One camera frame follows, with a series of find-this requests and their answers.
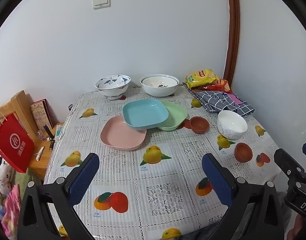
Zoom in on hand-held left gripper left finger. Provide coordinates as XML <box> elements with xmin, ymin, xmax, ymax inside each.
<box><xmin>17</xmin><ymin>152</ymin><xmax>100</xmax><ymax>240</ymax></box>

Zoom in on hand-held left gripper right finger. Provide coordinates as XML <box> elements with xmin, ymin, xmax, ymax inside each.
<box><xmin>202</xmin><ymin>152</ymin><xmax>286</xmax><ymax>240</ymax></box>

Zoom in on white bowl with grey pattern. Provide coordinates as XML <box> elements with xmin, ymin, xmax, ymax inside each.
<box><xmin>217</xmin><ymin>110</ymin><xmax>248</xmax><ymax>140</ymax></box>

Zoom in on wooden side table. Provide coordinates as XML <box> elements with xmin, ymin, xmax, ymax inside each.
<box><xmin>27</xmin><ymin>122</ymin><xmax>65</xmax><ymax>182</ymax></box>

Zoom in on pink square plate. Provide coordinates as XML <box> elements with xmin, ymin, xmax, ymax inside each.
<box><xmin>100</xmin><ymin>115</ymin><xmax>147</xmax><ymax>151</ymax></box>

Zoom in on small black tube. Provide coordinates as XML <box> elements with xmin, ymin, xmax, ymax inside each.
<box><xmin>43</xmin><ymin>125</ymin><xmax>55</xmax><ymax>141</ymax></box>

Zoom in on fruit printed tablecloth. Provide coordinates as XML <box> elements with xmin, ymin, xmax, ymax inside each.
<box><xmin>43</xmin><ymin>86</ymin><xmax>281</xmax><ymax>240</ymax></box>

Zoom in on green square plate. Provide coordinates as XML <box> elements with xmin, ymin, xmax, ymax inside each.
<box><xmin>157</xmin><ymin>101</ymin><xmax>188</xmax><ymax>131</ymax></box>

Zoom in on brown patterned book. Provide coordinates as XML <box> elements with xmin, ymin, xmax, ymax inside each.
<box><xmin>30</xmin><ymin>98</ymin><xmax>54</xmax><ymax>132</ymax></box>

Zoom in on red paper bag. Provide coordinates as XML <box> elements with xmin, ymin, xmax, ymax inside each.
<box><xmin>0</xmin><ymin>109</ymin><xmax>35</xmax><ymax>173</ymax></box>

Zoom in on grey checked cloth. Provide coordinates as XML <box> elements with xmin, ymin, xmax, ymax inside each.
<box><xmin>190</xmin><ymin>88</ymin><xmax>255</xmax><ymax>118</ymax></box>

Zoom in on pink cloth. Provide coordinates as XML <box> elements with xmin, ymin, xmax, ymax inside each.
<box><xmin>1</xmin><ymin>184</ymin><xmax>21</xmax><ymax>238</ymax></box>

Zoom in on white floral cloth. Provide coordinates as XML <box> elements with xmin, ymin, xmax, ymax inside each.
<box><xmin>0</xmin><ymin>148</ymin><xmax>14</xmax><ymax>207</ymax></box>

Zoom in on blue square plate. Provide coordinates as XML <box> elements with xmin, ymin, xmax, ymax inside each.
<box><xmin>122</xmin><ymin>99</ymin><xmax>170</xmax><ymax>131</ymax></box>

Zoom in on red chip bag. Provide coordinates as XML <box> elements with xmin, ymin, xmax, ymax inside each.
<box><xmin>193</xmin><ymin>79</ymin><xmax>232</xmax><ymax>92</ymax></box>

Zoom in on blue and white patterned bowl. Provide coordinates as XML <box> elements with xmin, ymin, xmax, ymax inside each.
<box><xmin>94</xmin><ymin>74</ymin><xmax>132</xmax><ymax>100</ymax></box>

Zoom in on yellow chip bag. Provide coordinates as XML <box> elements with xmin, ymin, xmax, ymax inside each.
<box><xmin>185</xmin><ymin>69</ymin><xmax>218</xmax><ymax>89</ymax></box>

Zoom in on large white bowl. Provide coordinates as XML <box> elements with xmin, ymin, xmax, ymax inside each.
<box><xmin>140</xmin><ymin>74</ymin><xmax>180</xmax><ymax>97</ymax></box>

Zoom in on white bowl with lemon print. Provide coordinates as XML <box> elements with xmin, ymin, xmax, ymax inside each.
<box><xmin>142</xmin><ymin>76</ymin><xmax>178</xmax><ymax>88</ymax></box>

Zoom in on brown wooden door frame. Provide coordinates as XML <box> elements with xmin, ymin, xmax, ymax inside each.
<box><xmin>223</xmin><ymin>0</ymin><xmax>241</xmax><ymax>92</ymax></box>

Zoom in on white light switch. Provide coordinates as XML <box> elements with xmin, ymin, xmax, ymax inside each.
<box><xmin>93</xmin><ymin>0</ymin><xmax>111</xmax><ymax>10</ymax></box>

